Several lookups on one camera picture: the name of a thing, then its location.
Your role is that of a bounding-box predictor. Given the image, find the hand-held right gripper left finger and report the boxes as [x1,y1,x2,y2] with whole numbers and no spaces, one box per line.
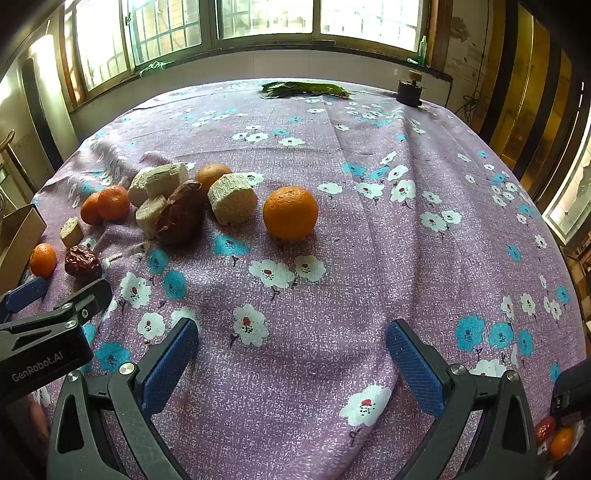
[46,318,200,480]

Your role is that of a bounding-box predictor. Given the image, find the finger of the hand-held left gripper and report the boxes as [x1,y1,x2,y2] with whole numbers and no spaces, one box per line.
[60,278,114,321]
[0,277,49,319]

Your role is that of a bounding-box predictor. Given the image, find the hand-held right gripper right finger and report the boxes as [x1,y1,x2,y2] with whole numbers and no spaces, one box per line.
[385,319,550,480]

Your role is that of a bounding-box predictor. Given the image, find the small red date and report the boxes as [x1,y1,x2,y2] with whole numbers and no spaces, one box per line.
[64,244,103,280]

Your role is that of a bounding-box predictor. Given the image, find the small orange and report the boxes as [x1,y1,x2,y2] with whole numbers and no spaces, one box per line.
[29,243,58,278]
[549,425,575,461]
[80,192,102,225]

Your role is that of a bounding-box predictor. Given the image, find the cardboard box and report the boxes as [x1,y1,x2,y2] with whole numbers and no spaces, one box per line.
[0,203,48,291]

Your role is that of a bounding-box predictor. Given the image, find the small peeled sugarcane piece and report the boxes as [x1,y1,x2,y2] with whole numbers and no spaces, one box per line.
[59,217,85,249]

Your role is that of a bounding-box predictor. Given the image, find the large red date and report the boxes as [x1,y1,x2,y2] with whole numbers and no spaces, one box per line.
[154,180,206,246]

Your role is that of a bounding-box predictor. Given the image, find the large orange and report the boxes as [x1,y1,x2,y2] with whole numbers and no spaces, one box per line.
[263,185,320,241]

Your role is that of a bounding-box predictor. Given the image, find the person's left forearm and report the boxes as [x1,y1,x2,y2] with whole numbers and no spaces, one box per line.
[0,392,51,462]

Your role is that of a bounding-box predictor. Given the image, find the purple floral tablecloth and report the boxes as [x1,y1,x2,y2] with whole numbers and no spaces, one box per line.
[30,78,587,480]

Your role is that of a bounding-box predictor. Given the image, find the green cloth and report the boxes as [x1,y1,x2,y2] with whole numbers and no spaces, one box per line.
[139,60,174,77]

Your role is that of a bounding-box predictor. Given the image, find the black cylindrical jar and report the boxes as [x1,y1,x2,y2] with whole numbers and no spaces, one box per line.
[396,69,424,107]

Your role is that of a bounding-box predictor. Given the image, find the green leaves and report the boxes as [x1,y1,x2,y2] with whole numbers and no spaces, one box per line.
[260,80,356,100]

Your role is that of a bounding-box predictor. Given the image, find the yellow wooden cabinet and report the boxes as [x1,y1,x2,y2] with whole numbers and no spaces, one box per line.
[480,0,587,185]

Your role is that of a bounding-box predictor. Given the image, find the window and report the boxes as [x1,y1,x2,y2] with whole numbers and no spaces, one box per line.
[60,0,444,107]

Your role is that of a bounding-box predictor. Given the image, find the black cable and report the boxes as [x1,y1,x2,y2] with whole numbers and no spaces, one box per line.
[455,88,483,125]

